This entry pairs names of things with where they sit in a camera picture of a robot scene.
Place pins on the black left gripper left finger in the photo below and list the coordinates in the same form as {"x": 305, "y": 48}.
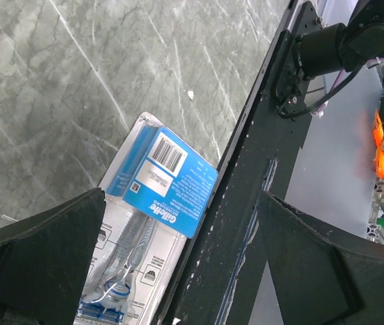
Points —
{"x": 45, "y": 259}

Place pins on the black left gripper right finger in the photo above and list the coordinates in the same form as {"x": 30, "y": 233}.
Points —
{"x": 321, "y": 273}

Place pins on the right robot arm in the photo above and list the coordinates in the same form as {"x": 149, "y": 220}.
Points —
{"x": 344, "y": 47}

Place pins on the blue razor blister pack front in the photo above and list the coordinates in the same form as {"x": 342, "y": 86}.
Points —
{"x": 156, "y": 191}

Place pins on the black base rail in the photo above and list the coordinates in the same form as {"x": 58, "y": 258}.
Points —
{"x": 219, "y": 272}

